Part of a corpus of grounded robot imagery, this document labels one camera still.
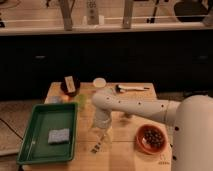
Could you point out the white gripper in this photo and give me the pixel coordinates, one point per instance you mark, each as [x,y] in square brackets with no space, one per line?
[102,119]

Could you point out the clear plastic fork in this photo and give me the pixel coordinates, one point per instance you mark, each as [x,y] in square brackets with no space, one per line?
[101,139]

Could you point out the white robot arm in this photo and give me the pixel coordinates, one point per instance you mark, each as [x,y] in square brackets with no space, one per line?
[191,119]

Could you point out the dark brown bowl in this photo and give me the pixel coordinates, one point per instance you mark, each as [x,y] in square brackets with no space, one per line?
[64,87]

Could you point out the wooden block in bowl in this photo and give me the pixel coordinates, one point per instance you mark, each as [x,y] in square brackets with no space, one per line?
[70,84]

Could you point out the blue grey sponge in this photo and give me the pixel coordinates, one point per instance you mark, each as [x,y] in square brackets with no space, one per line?
[58,136]

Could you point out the orange bowl with beans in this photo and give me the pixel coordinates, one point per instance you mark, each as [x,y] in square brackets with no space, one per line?
[150,139]

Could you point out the green plastic tray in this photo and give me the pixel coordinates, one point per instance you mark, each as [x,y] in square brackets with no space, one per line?
[44,119]

